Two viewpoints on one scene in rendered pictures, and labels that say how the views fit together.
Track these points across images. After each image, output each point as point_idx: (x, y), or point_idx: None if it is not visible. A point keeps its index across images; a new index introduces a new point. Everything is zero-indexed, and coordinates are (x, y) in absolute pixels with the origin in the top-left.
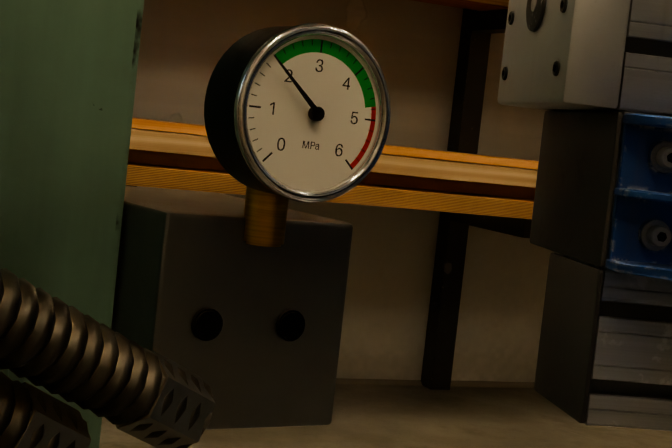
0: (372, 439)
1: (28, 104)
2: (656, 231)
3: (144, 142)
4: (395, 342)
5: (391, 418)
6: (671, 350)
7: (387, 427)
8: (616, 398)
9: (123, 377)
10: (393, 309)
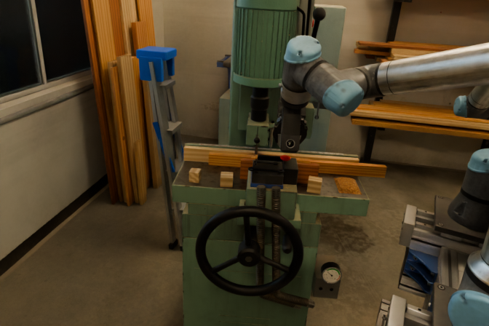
0: (444, 194)
1: (303, 261)
2: (411, 268)
3: (387, 117)
4: (466, 160)
5: (455, 186)
6: (415, 283)
7: (451, 190)
8: (404, 287)
9: (303, 304)
10: (466, 151)
